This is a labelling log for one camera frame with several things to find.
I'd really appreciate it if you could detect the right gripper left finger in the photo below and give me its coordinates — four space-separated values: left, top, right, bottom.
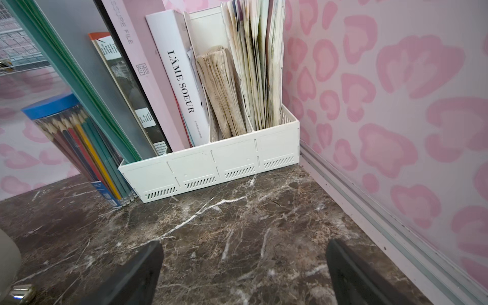
80 241 164 304

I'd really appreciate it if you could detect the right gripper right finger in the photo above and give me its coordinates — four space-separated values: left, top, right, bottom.
326 239 413 304

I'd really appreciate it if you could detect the white round drawer cabinet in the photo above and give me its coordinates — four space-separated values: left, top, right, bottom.
1 230 36 304

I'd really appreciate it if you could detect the white file organizer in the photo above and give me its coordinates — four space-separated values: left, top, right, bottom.
119 5 300 203

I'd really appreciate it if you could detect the blue lid pencil jar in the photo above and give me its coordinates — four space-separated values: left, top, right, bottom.
22 93 137 208

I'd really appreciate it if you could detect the worn brown paper bundle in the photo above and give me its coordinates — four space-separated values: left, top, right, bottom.
196 45 247 139

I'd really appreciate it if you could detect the black book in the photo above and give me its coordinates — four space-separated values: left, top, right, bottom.
89 1 172 156

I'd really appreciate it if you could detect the white L'ame Soeur book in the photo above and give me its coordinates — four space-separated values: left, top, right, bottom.
146 10 210 146

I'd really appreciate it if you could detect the green folder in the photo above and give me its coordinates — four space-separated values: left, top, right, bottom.
5 1 156 163

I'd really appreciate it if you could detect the pink white book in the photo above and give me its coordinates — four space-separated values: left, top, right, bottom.
95 0 191 151

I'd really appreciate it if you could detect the beige paper stack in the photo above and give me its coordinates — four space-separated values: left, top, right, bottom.
220 0 286 130

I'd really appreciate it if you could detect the white wire wall shelf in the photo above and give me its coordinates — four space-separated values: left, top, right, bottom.
1 1 50 75

